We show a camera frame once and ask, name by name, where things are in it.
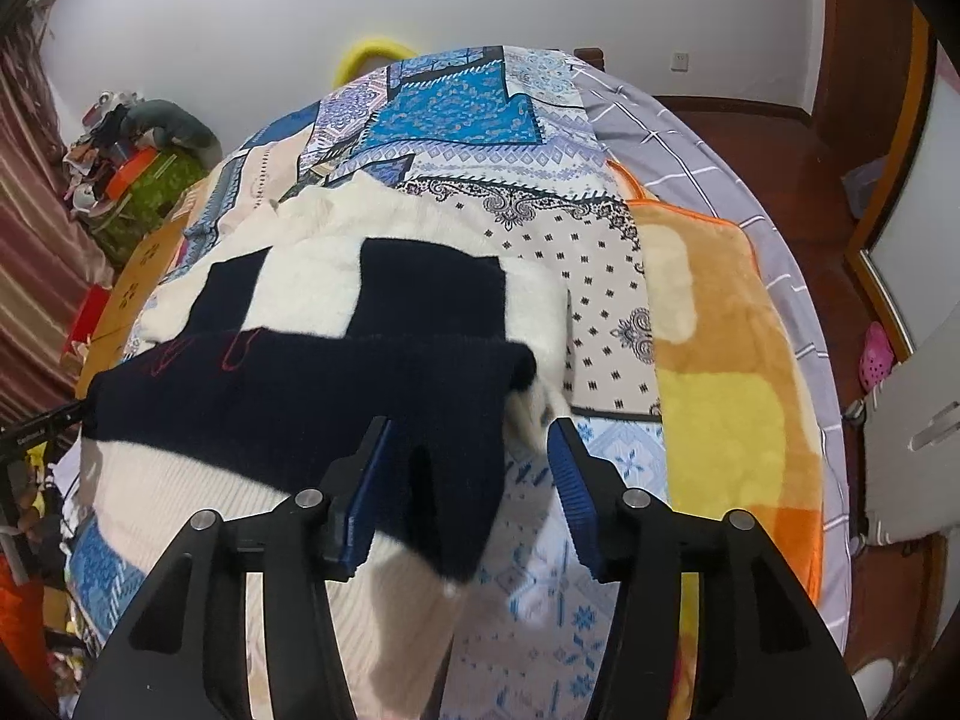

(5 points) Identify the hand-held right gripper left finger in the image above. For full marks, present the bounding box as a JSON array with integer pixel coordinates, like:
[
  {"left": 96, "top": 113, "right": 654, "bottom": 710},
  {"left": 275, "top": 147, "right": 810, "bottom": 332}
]
[{"left": 71, "top": 416, "right": 395, "bottom": 720}]

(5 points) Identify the grey-green plush toy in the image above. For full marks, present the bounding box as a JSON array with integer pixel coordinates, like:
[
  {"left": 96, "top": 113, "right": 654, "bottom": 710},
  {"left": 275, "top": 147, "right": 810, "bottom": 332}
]
[{"left": 124, "top": 99, "right": 225, "bottom": 167}]

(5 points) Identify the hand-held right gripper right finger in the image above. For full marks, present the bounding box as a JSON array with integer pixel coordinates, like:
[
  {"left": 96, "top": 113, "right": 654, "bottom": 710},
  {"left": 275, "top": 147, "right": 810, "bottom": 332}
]
[{"left": 546, "top": 418, "right": 871, "bottom": 720}]

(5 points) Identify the grey checked bed sheet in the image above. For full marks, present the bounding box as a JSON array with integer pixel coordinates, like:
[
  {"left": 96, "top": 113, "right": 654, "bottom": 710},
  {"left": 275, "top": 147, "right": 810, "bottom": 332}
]
[{"left": 574, "top": 60, "right": 857, "bottom": 653}]

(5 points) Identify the wooden lap desk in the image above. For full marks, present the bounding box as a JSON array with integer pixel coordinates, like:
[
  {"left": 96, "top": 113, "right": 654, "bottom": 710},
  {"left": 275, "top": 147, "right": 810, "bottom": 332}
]
[{"left": 75, "top": 202, "right": 205, "bottom": 400}]

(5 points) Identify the clear plastic bag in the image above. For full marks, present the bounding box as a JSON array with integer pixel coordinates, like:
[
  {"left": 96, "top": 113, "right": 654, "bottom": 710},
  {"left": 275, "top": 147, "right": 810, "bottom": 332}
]
[{"left": 841, "top": 159, "right": 890, "bottom": 221}]

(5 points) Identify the striped brown curtain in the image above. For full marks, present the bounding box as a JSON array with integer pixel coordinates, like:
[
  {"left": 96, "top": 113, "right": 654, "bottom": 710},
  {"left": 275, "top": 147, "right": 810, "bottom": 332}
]
[{"left": 0, "top": 21, "right": 115, "bottom": 422}]

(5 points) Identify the red box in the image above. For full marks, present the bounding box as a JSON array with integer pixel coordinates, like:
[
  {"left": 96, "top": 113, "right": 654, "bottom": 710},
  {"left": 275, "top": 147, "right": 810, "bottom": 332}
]
[{"left": 60, "top": 283, "right": 115, "bottom": 362}]

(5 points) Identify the brown wooden door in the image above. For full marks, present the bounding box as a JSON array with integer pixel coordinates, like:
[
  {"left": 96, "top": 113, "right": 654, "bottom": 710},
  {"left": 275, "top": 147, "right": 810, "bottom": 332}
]
[{"left": 820, "top": 0, "right": 932, "bottom": 115}]

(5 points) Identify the orange and yellow fleece blanket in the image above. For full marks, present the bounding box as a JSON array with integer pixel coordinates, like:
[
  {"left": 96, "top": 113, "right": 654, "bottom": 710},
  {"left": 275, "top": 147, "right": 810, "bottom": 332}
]
[{"left": 607, "top": 161, "right": 827, "bottom": 720}]

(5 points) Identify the pile of clutter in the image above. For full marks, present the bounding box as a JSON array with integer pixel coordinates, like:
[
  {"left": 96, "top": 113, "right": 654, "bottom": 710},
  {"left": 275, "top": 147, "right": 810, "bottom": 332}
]
[{"left": 63, "top": 90, "right": 151, "bottom": 212}]

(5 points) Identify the pink slipper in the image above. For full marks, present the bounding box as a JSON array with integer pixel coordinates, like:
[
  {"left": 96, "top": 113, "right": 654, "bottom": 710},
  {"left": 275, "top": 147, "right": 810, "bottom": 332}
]
[{"left": 859, "top": 321, "right": 898, "bottom": 393}]

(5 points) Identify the blue patchwork quilt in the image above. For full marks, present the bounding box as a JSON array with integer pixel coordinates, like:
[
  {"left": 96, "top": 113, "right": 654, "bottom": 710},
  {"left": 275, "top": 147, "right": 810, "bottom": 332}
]
[{"left": 64, "top": 45, "right": 672, "bottom": 720}]

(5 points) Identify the white cabinet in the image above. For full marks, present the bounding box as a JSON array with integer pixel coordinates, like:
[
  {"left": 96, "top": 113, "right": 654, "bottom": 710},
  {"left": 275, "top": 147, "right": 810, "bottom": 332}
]
[{"left": 861, "top": 333, "right": 960, "bottom": 545}]

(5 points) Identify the yellow foam tube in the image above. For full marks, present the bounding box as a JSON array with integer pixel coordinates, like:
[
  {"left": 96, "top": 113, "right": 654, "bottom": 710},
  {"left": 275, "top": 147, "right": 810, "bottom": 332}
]
[{"left": 332, "top": 34, "right": 418, "bottom": 88}]

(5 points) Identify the orange bag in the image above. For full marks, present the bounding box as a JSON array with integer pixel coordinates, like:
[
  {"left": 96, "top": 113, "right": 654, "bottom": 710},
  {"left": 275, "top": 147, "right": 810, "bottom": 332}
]
[{"left": 0, "top": 561, "right": 58, "bottom": 700}]

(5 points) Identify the black and white striped sweater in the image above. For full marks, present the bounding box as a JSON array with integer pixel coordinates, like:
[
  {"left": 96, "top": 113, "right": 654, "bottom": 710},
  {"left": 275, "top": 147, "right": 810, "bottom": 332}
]
[{"left": 79, "top": 172, "right": 575, "bottom": 720}]

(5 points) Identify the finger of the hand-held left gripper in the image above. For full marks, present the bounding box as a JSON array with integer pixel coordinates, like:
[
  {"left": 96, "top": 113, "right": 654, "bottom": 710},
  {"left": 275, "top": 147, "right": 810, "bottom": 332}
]
[{"left": 0, "top": 402, "right": 86, "bottom": 467}]

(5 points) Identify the green printed storage bag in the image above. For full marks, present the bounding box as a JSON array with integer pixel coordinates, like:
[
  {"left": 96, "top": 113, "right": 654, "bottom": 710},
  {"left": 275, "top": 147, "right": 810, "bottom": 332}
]
[{"left": 94, "top": 150, "right": 208, "bottom": 265}]

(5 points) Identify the orange box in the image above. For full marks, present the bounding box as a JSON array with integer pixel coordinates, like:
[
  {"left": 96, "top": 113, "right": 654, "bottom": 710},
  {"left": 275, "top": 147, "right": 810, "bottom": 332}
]
[{"left": 105, "top": 148, "right": 159, "bottom": 197}]

